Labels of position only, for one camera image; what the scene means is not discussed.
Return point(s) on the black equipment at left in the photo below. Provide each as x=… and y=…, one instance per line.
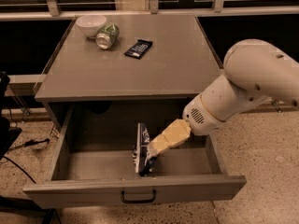
x=8, y=135

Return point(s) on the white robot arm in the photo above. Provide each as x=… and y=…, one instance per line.
x=253, y=70

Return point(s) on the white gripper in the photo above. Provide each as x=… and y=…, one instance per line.
x=200, y=117

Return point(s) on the metal window railing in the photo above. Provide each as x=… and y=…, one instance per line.
x=34, y=31

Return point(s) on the open grey top drawer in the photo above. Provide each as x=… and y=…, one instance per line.
x=93, y=161

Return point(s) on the black drawer handle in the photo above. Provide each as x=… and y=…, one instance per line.
x=137, y=198

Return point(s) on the blue chip bag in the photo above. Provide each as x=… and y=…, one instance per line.
x=143, y=161

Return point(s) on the dark blue candy bar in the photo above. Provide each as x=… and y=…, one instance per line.
x=138, y=49

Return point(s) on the white bowl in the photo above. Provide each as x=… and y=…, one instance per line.
x=90, y=24

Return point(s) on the grey cabinet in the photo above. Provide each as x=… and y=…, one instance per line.
x=179, y=64

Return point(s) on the green soda can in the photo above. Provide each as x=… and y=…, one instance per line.
x=107, y=36

